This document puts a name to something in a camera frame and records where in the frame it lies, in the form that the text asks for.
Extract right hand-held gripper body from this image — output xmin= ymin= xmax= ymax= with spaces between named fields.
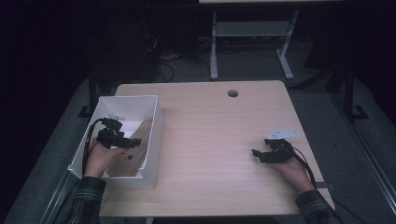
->
xmin=262 ymin=128 xmax=300 ymax=164

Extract black metal stand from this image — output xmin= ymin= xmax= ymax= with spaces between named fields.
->
xmin=325 ymin=62 xmax=370 ymax=121
xmin=77 ymin=66 xmax=101 ymax=119

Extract white metal table frame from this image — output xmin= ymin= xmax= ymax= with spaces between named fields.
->
xmin=209 ymin=8 xmax=301 ymax=81

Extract white box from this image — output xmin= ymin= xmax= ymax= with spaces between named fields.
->
xmin=67 ymin=94 xmax=164 ymax=190

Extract person's right hand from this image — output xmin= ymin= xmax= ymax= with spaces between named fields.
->
xmin=273 ymin=156 xmax=317 ymax=195

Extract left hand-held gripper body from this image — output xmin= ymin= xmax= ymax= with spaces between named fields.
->
xmin=95 ymin=113 xmax=126 ymax=149

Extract person's left hand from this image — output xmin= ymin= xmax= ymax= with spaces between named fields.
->
xmin=83 ymin=138 xmax=129 ymax=179

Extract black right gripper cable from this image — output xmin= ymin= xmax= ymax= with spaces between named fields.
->
xmin=291 ymin=145 xmax=372 ymax=224

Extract dark floor cables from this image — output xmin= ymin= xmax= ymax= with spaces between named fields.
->
xmin=142 ymin=33 xmax=213 ymax=84

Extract aluminium floor rail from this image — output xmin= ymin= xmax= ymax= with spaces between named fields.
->
xmin=330 ymin=92 xmax=396 ymax=208
xmin=38 ymin=170 xmax=79 ymax=224

